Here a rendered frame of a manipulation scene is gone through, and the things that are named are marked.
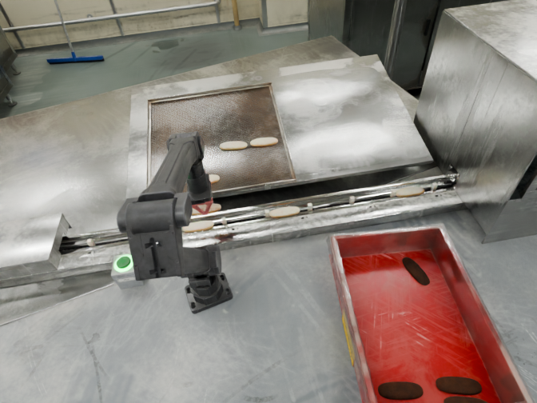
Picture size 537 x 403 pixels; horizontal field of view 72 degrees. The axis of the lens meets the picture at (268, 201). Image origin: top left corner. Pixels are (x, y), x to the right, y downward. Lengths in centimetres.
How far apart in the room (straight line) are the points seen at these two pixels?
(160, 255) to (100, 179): 96
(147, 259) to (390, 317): 67
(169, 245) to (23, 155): 132
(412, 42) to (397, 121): 160
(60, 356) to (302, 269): 68
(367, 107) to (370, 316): 81
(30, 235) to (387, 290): 106
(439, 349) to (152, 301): 76
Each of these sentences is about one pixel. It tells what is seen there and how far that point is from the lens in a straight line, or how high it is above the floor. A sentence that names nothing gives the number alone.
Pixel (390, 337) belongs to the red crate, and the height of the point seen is 82.
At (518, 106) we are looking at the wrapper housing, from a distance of 108.
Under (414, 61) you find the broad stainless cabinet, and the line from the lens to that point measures 312.
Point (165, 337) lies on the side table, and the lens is 107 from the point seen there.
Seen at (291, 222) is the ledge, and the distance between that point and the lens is 116.
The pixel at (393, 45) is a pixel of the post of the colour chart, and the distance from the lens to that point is 198.
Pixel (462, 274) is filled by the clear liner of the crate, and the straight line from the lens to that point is 106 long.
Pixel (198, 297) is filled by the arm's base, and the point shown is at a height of 87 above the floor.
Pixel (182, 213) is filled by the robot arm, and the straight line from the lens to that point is 61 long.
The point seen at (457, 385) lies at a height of 83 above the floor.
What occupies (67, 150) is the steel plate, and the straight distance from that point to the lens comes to 178.
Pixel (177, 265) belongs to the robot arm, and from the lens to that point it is 62.
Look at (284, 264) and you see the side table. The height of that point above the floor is 82.
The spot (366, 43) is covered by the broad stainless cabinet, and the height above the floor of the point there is 57.
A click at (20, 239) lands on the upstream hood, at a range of 134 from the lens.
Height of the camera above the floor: 176
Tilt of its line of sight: 47 degrees down
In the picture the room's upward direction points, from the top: 5 degrees counter-clockwise
